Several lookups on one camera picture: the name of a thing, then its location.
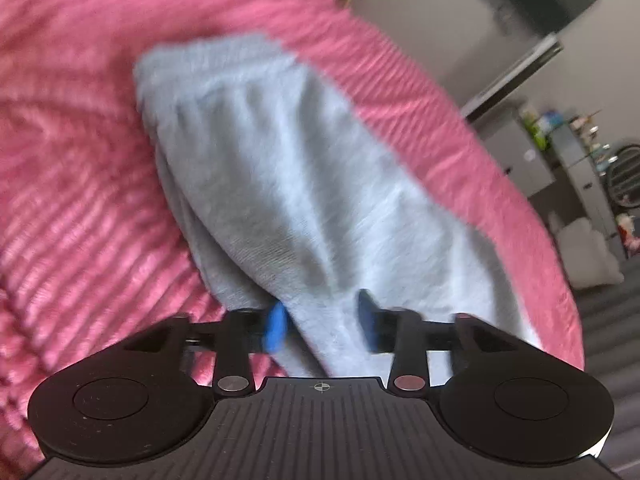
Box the pink plush toy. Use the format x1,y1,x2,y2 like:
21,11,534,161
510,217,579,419
616,212,640,252

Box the grey pants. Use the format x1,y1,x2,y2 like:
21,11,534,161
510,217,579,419
134,32,543,378

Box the green item on cabinet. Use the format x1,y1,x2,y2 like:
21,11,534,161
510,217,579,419
519,109,567,147

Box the pink ribbed blanket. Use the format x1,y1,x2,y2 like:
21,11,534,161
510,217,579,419
0,0,586,480

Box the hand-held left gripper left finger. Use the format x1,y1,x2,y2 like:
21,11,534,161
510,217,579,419
121,303,292,399

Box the white fluffy chair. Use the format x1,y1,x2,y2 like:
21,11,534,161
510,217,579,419
546,212,626,291

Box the white vanity desk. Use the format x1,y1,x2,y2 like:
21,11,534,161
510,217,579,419
549,125,632,262

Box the grey bedside cabinet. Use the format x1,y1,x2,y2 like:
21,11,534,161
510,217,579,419
480,110,557,197

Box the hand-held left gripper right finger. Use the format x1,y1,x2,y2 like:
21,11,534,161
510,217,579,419
356,289,527,392

